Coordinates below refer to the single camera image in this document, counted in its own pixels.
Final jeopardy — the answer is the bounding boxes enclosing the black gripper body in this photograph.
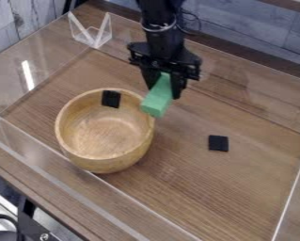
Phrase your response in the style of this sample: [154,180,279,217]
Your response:
[127,26,203,80]

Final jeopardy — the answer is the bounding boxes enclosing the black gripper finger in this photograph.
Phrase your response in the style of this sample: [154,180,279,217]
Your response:
[140,65,162,88]
[170,72,187,100]

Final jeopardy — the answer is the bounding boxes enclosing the green rectangular stick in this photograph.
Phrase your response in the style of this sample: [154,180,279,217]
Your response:
[140,72,174,118]

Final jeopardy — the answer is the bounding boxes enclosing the wooden bowl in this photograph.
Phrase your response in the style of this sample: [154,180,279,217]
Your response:
[54,88,155,174]

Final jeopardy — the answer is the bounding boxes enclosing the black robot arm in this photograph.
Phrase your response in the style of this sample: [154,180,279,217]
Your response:
[127,0,203,100]

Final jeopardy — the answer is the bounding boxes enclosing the black square pad in bowl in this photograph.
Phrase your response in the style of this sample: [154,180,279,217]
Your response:
[102,90,120,108]

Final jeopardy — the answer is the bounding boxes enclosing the black square pad on table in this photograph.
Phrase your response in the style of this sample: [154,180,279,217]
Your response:
[208,136,228,152]

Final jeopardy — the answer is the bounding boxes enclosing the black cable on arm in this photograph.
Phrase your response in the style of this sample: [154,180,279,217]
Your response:
[176,8,204,32]

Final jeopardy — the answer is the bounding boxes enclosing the clear acrylic corner bracket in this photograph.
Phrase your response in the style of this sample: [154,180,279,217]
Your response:
[68,11,112,49]

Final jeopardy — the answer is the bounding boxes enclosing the clear acrylic enclosure wall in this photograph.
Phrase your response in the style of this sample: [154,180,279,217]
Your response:
[0,9,300,241]

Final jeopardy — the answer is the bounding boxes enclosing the black metal table frame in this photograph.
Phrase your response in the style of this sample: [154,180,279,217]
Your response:
[0,198,62,241]

